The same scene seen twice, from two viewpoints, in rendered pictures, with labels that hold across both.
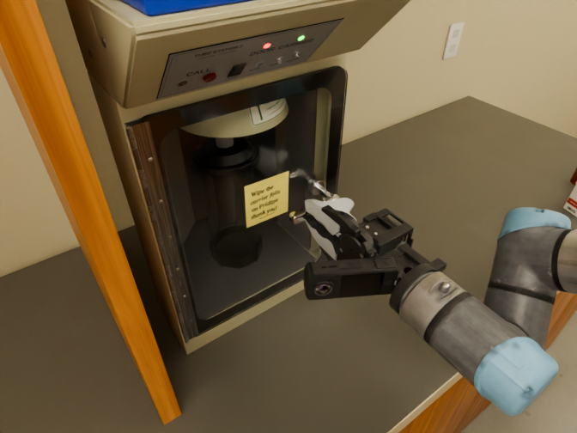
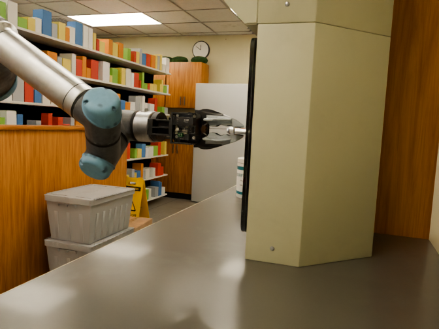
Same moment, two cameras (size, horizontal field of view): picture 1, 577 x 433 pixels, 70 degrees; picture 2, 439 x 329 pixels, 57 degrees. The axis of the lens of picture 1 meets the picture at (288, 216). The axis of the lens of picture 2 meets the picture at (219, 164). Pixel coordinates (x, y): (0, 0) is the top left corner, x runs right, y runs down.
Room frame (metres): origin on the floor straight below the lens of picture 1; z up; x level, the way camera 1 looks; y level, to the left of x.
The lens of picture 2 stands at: (1.21, -0.61, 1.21)
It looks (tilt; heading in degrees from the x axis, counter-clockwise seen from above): 6 degrees down; 144
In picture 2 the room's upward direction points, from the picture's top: 3 degrees clockwise
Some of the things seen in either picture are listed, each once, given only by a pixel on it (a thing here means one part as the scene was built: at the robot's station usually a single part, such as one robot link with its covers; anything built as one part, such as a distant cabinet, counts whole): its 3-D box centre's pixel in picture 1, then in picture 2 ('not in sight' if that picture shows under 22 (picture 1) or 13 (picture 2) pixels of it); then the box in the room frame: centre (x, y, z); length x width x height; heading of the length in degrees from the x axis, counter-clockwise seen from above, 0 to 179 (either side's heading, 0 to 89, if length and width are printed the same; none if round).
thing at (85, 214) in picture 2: not in sight; (92, 211); (-1.83, 0.43, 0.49); 0.60 x 0.42 x 0.33; 126
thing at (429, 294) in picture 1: (431, 301); (149, 125); (0.31, -0.17, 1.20); 0.08 x 0.05 x 0.08; 124
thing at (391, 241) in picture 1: (386, 260); (178, 128); (0.38, -0.13, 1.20); 0.12 x 0.09 x 0.08; 34
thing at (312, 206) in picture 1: (335, 208); (221, 121); (0.47, -0.07, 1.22); 0.09 x 0.06 x 0.03; 34
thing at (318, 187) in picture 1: (310, 202); (243, 131); (0.51, -0.03, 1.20); 0.10 x 0.05 x 0.03; 125
